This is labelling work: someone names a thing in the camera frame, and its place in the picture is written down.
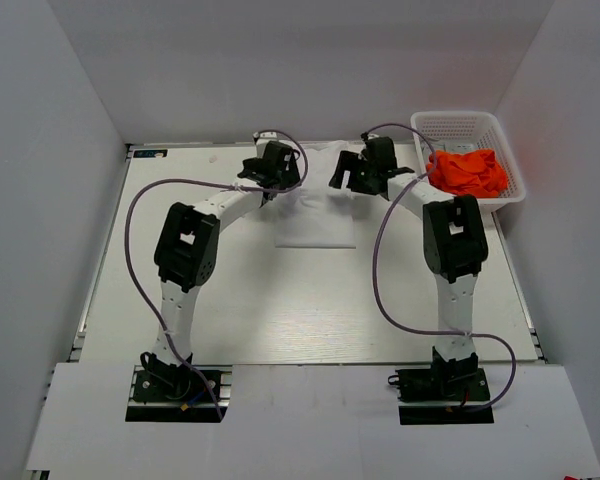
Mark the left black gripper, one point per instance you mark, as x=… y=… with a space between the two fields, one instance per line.
x=289 y=175

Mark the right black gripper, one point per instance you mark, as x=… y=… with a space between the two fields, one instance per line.
x=348 y=161

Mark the white t shirt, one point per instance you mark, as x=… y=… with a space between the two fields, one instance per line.
x=316 y=216

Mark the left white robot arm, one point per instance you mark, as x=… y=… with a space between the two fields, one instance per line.
x=186 y=254

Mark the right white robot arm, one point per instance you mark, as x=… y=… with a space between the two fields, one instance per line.
x=454 y=246

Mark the white plastic basket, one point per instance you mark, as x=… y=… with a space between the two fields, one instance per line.
x=466 y=131

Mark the orange t shirt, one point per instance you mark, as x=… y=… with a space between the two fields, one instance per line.
x=476 y=173

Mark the blue table label sticker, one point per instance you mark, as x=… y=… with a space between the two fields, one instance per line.
x=150 y=153

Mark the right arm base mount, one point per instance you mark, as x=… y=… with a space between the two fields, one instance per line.
x=420 y=403

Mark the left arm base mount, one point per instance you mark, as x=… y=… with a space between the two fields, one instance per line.
x=152 y=401

